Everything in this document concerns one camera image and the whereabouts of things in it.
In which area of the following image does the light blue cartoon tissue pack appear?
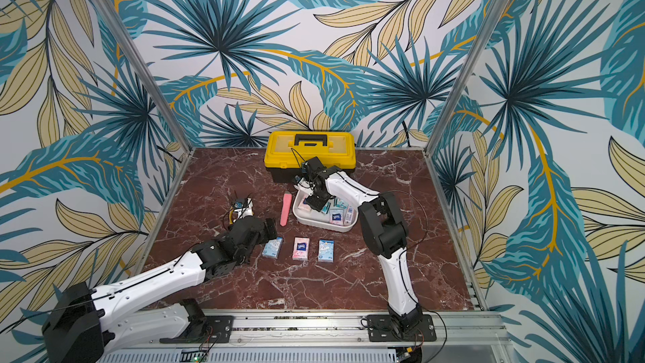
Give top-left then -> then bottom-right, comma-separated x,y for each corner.
262,237 -> 283,259

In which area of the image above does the white plastic storage box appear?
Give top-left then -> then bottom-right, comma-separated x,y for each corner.
292,188 -> 359,233

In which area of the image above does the pink tempo tissue pack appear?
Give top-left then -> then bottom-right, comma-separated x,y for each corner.
292,237 -> 310,260
329,209 -> 345,226

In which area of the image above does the blue white tissue pack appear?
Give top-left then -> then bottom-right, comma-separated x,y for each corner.
317,240 -> 335,262

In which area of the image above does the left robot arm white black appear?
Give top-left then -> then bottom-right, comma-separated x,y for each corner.
42,215 -> 277,362

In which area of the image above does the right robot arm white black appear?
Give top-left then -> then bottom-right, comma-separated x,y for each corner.
297,157 -> 423,338

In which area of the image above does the yellow black toolbox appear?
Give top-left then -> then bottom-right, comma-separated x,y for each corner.
264,131 -> 356,183

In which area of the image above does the teal green tissue pack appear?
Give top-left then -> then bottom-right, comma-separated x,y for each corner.
332,198 -> 352,212

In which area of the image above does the pink utility knife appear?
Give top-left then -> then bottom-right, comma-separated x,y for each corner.
280,193 -> 293,227

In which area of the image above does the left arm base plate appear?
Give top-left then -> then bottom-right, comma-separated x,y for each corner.
160,315 -> 234,344

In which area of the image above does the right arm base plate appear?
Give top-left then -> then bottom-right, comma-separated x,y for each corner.
360,314 -> 438,343

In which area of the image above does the aluminium front rail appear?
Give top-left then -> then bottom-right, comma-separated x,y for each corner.
102,310 -> 519,362

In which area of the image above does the right aluminium frame post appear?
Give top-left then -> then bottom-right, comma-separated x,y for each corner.
424,0 -> 529,156

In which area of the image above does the aluminium frame post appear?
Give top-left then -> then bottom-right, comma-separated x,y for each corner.
424,0 -> 529,156
64,0 -> 193,155

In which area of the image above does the left aluminium frame post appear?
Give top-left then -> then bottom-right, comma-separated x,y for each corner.
64,0 -> 193,155

